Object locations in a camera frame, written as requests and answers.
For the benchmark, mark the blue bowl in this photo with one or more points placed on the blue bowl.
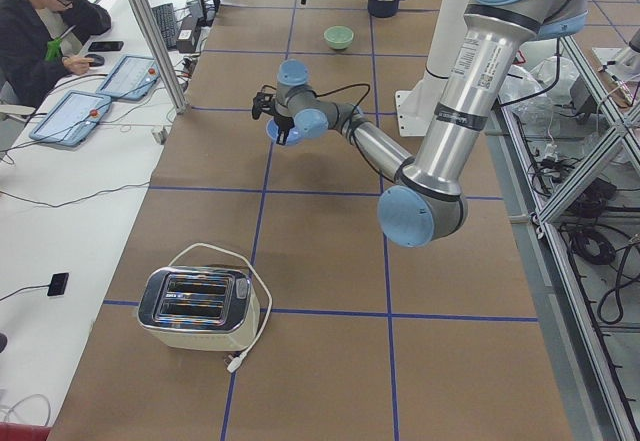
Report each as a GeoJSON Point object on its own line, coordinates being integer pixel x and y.
{"type": "Point", "coordinates": [292, 138]}

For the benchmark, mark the green bowl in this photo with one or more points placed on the green bowl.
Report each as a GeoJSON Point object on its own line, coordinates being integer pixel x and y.
{"type": "Point", "coordinates": [338, 37]}

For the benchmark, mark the black keyboard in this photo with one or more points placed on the black keyboard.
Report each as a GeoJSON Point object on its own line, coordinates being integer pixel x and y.
{"type": "Point", "coordinates": [166, 22]}

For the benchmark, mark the blue teach pendant tablet far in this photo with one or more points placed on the blue teach pendant tablet far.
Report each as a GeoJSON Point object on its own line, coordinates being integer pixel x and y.
{"type": "Point", "coordinates": [130, 79]}

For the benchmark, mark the blue teach pendant tablet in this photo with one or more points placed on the blue teach pendant tablet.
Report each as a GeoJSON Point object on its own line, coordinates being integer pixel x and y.
{"type": "Point", "coordinates": [72, 119]}
{"type": "Point", "coordinates": [130, 79]}

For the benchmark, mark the cream toaster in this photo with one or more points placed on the cream toaster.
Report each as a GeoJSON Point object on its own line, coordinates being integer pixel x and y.
{"type": "Point", "coordinates": [200, 308]}

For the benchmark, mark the black computer mouse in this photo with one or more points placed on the black computer mouse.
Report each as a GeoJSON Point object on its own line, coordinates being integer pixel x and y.
{"type": "Point", "coordinates": [96, 60]}

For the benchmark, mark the black smartphone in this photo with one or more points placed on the black smartphone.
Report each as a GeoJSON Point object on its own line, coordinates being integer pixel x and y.
{"type": "Point", "coordinates": [106, 46]}

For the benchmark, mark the blue teach pendant tablet near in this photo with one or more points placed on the blue teach pendant tablet near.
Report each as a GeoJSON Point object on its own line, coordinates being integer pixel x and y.
{"type": "Point", "coordinates": [72, 119]}

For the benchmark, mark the person in black jacket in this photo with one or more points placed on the person in black jacket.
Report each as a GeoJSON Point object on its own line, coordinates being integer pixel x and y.
{"type": "Point", "coordinates": [41, 40]}

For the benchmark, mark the small black box on desk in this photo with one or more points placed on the small black box on desk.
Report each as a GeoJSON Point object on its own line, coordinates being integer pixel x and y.
{"type": "Point", "coordinates": [58, 284]}

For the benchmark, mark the aluminium frame post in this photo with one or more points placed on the aluminium frame post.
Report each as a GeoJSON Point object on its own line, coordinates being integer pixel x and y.
{"type": "Point", "coordinates": [146, 21]}

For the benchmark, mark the aluminium frame rack right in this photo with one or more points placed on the aluminium frame rack right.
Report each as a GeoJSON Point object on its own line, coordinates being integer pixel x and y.
{"type": "Point", "coordinates": [569, 152]}

